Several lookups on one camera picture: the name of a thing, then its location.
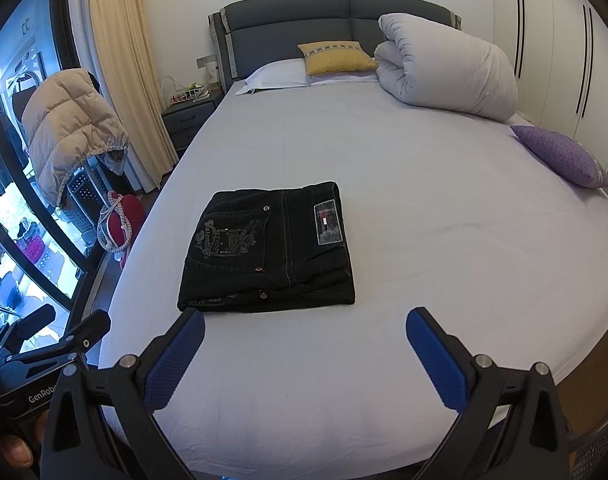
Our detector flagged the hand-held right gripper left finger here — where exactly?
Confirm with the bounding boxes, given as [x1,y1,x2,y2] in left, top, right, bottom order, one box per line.
[40,307,207,480]

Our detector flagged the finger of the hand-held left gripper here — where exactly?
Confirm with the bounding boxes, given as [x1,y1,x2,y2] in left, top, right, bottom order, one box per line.
[0,304,57,356]
[6,309,112,376]

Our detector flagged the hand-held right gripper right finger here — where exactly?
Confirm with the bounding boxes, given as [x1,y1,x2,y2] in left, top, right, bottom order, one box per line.
[405,306,571,480]

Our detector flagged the black denim pants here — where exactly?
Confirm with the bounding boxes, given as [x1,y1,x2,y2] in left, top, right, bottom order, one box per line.
[176,181,357,313]

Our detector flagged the person's left hand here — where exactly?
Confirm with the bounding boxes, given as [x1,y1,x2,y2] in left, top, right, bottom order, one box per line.
[0,407,52,471]

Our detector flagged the purple plastic basket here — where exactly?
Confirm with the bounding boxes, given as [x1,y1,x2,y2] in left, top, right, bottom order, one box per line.
[18,237,47,263]

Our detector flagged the bed with white sheet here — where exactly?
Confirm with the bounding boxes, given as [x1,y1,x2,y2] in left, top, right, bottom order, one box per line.
[100,57,608,480]

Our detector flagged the perforated metal rack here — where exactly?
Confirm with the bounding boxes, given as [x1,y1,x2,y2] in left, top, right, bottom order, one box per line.
[58,160,114,248]

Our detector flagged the beige puffer jacket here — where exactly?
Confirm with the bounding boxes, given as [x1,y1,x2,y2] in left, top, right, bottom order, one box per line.
[21,67,130,207]

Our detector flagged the grey nightstand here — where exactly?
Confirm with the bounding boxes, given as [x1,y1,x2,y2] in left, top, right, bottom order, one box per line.
[162,91,225,157]

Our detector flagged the purple pillow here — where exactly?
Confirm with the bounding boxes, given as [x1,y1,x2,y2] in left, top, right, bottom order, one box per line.
[510,125,608,190]

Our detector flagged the glass balcony door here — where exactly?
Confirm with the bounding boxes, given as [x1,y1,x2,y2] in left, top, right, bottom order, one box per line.
[0,0,92,341]

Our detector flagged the cream curtain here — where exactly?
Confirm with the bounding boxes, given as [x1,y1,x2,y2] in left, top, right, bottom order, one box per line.
[86,0,179,193]

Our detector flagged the folded white duvet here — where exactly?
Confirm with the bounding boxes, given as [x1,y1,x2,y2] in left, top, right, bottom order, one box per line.
[374,12,520,122]

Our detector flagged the white pillow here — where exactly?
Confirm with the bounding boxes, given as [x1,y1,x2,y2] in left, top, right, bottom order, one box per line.
[235,58,379,96]

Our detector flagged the yellow pillow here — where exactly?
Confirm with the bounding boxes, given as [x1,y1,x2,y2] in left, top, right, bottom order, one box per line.
[297,41,381,77]

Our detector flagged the white wardrobe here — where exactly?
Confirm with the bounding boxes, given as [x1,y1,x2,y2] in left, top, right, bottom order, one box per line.
[489,0,608,181]

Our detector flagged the grey padded headboard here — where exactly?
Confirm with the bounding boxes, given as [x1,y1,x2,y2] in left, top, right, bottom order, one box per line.
[207,0,462,93]

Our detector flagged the white rope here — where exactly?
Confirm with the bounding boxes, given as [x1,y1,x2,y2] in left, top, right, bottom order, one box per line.
[98,192,134,256]

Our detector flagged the white wire basket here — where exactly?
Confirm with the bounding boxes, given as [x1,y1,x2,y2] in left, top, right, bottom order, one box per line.
[160,76,212,103]

